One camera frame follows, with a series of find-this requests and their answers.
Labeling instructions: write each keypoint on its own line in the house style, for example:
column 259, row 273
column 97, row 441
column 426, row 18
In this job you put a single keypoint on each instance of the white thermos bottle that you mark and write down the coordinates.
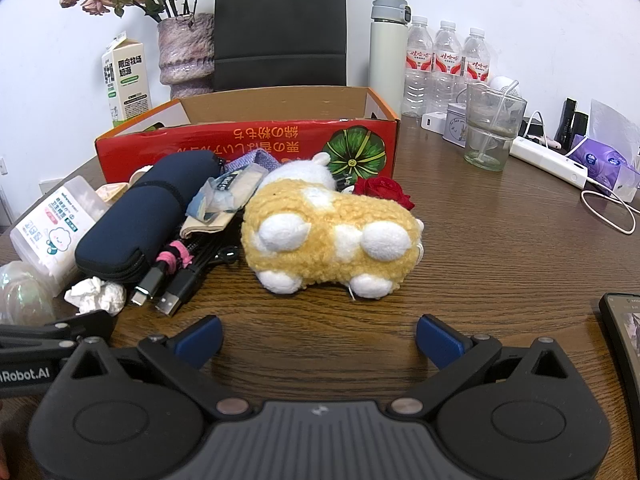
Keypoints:
column 387, row 60

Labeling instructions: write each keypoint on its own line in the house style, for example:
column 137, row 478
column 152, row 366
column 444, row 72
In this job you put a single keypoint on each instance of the purple tissue pack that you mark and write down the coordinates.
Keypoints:
column 600, row 160

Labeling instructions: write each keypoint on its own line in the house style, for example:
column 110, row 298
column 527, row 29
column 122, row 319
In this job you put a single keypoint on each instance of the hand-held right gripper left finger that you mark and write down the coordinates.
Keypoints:
column 202, row 339

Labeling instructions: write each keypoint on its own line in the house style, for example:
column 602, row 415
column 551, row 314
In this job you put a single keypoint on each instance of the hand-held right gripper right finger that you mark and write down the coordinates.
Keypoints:
column 440, row 340

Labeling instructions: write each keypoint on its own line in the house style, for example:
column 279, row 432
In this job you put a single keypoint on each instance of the purple ceramic vase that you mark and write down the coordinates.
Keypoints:
column 185, row 55

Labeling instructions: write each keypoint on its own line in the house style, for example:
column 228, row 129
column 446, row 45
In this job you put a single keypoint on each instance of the yellow and white plush toy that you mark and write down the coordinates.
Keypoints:
column 320, row 230

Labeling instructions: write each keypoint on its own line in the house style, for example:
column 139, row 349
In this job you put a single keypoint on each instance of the white wet wipes container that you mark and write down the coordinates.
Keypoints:
column 45, row 235

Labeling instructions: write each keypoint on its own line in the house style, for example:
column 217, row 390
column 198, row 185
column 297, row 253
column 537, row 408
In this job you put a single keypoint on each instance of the iridescent clear pouch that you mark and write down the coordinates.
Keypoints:
column 20, row 290

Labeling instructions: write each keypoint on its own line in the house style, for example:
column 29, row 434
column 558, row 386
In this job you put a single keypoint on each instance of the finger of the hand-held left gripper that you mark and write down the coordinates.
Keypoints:
column 50, row 332

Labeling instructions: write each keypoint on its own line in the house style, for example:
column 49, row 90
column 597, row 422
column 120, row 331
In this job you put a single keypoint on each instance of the white charger adapter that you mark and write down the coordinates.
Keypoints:
column 432, row 122

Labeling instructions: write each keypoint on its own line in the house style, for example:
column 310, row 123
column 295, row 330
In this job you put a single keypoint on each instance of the small pale tin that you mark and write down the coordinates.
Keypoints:
column 455, row 125

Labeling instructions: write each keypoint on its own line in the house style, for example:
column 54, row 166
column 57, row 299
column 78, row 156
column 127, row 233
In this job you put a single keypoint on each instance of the black paper bag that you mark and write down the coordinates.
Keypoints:
column 280, row 25

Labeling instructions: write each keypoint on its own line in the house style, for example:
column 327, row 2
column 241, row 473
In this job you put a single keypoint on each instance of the crumpled white tissue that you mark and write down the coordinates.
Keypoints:
column 95, row 295

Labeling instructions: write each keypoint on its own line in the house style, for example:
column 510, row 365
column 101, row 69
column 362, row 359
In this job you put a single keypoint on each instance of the clear plastic packet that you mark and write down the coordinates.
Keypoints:
column 225, row 192

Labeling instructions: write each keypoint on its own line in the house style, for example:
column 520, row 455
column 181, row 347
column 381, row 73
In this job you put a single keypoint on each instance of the short black bottle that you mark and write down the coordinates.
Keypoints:
column 580, row 127

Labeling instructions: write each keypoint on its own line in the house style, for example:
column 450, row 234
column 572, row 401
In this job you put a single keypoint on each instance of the beige cloth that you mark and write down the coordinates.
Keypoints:
column 205, row 225

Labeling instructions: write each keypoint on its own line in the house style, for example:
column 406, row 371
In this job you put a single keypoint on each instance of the red fabric rose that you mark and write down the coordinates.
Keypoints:
column 382, row 189

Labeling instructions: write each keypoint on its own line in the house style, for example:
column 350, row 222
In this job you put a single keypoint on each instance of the clear glass cup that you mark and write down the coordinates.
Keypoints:
column 492, row 150

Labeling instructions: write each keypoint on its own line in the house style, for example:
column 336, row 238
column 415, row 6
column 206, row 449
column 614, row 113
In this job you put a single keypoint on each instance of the brown wooden desk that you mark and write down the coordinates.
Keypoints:
column 500, row 270

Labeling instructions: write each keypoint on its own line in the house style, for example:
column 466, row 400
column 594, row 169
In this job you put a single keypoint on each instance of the navy zip case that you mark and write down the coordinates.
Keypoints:
column 135, row 215

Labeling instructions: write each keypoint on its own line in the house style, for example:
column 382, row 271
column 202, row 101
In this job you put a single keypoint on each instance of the red cardboard box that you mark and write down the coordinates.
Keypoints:
column 300, row 135

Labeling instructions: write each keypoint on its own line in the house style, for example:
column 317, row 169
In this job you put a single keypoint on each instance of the tall black bottle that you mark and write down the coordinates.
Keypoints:
column 566, row 120

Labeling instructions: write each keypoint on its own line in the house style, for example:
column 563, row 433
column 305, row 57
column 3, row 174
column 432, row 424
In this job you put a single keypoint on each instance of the white and green milk carton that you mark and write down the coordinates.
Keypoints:
column 127, row 85

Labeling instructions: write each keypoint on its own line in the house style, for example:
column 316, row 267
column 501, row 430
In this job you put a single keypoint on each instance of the black smartphone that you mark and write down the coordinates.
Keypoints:
column 622, row 330

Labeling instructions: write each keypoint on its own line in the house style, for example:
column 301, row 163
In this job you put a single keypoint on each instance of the white power strip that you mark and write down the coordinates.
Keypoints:
column 550, row 162

